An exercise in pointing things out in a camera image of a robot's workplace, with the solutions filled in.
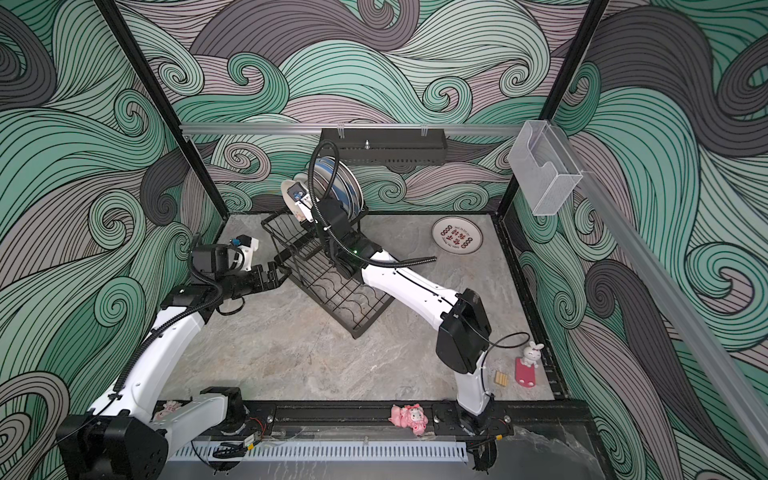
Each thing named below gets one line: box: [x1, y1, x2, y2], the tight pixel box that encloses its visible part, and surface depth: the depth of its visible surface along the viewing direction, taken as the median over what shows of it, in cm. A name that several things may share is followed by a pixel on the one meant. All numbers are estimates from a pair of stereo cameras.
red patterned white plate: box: [431, 216, 484, 255], surface depth 116 cm
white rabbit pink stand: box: [515, 341, 545, 387], surface depth 80 cm
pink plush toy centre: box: [388, 403, 429, 437], surface depth 73 cm
